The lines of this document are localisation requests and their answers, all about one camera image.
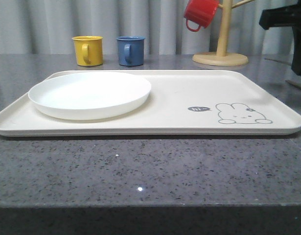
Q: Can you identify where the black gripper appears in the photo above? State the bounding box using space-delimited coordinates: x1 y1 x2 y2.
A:
259 2 301 76

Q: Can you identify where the yellow enamel mug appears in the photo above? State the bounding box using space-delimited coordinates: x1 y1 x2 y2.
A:
72 36 103 67

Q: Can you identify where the cream rabbit serving tray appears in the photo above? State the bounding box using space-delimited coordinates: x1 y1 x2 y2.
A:
0 70 301 137

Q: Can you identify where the white round plate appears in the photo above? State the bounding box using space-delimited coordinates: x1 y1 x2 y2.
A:
28 71 152 120

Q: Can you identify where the wooden mug tree stand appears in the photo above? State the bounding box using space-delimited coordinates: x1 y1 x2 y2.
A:
192 0 253 67

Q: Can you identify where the blue enamel mug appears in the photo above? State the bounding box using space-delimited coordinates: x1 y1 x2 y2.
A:
116 36 145 67

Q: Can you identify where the red enamel mug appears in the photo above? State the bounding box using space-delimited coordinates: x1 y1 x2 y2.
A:
184 0 219 32

